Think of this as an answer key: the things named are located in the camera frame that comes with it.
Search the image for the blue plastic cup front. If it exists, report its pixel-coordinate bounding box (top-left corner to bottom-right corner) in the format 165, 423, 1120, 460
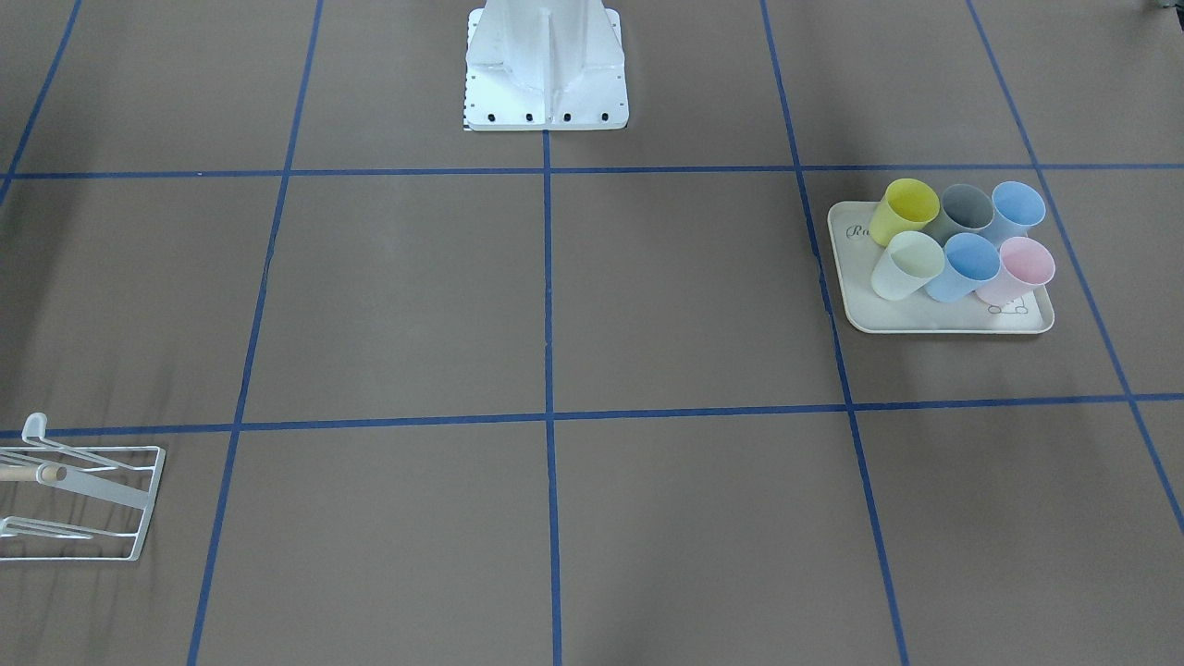
924, 232, 1002, 303

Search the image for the pink plastic cup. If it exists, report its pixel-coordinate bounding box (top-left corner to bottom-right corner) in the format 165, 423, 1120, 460
974, 236, 1056, 306

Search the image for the pale green plastic cup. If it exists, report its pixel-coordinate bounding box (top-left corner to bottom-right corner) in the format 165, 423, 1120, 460
870, 231, 944, 301

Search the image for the yellow plastic cup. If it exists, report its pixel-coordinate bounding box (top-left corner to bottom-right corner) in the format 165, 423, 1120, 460
869, 178, 942, 246

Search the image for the grey plastic cup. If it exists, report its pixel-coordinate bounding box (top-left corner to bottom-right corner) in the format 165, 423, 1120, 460
921, 184, 995, 245

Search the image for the light blue cup rear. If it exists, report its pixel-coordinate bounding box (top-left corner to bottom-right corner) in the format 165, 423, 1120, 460
980, 180, 1047, 246

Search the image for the cream serving tray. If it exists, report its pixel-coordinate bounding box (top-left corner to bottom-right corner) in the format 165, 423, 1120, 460
826, 201, 1055, 337

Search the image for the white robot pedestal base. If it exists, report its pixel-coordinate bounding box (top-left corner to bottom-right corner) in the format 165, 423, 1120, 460
462, 1, 630, 132

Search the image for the white wire cup rack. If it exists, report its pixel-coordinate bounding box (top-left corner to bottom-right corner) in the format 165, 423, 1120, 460
1, 412, 167, 563

